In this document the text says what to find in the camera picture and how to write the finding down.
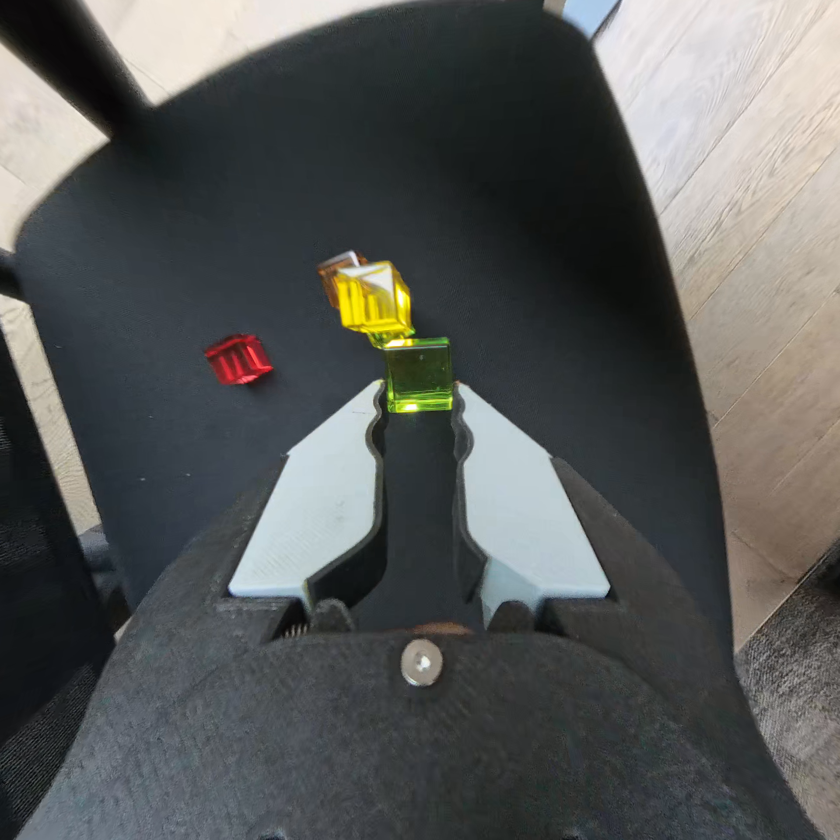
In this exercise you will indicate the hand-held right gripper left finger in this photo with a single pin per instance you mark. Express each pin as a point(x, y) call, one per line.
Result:
point(315, 518)

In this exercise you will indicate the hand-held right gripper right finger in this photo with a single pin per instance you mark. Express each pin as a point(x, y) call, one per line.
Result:
point(525, 518)

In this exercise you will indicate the red transparent cube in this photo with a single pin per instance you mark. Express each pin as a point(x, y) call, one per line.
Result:
point(239, 359)

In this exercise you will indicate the green transparent cube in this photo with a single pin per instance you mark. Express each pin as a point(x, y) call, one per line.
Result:
point(420, 377)
point(380, 339)

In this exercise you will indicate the yellow transparent cube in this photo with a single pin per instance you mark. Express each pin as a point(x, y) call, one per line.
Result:
point(371, 305)

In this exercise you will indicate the orange transparent cube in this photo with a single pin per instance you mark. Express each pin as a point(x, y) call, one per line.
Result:
point(328, 275)

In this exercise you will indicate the black office chair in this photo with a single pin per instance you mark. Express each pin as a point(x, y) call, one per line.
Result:
point(492, 197)

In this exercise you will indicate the grey patterned rug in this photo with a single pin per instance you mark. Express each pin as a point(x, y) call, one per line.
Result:
point(794, 709)

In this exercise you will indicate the black post with grey foot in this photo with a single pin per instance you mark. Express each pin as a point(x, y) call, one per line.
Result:
point(584, 13)

